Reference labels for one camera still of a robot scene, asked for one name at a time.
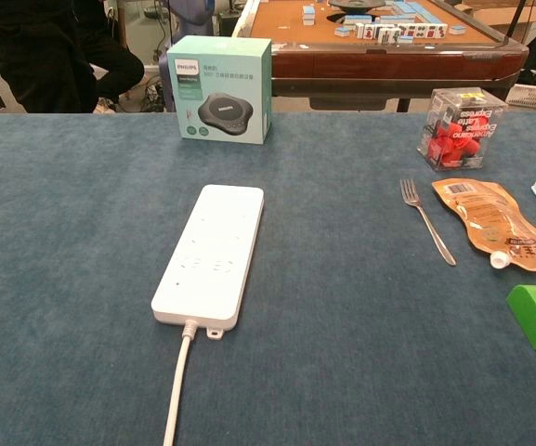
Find white power strip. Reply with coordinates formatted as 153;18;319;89
150;184;266;341

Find blue felt table cloth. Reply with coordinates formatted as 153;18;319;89
0;111;536;446

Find teal Philips speaker box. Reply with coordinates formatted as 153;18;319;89
165;35;273;146

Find silver metal fork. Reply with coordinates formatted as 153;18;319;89
399;177;458;268

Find wooden mahjong table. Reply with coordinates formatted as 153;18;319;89
231;0;530;113

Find clear box with red capsules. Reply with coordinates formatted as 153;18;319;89
416;86;509;174

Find orange spouted food pouch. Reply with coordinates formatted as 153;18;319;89
431;178;536;275

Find row of mahjong tiles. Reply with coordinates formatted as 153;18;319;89
353;20;449;46

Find person in black clothes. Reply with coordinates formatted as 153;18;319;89
0;0;146;114

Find white plastic basket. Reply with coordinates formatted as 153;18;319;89
504;83;536;112

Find white power cable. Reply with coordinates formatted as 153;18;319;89
162;320;199;446

